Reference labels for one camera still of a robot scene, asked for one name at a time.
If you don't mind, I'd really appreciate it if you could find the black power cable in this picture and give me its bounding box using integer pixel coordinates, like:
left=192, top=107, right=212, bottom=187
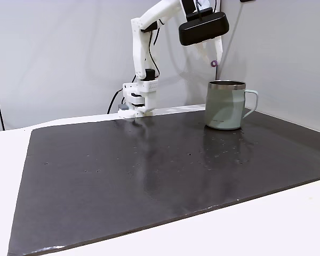
left=107, top=90, right=123, bottom=115

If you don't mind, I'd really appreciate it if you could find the black oval camera box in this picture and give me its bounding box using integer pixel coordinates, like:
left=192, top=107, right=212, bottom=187
left=178, top=7, right=230, bottom=47

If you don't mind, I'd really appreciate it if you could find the pale green steel mug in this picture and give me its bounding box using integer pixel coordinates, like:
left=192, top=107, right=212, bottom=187
left=204, top=79, right=259, bottom=131

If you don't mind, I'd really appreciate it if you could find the black camera cable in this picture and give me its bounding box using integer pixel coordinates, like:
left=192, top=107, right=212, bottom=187
left=148, top=25, right=161, bottom=78

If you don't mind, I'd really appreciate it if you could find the black rubber mat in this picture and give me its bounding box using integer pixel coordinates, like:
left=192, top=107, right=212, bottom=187
left=7, top=110, right=320, bottom=256

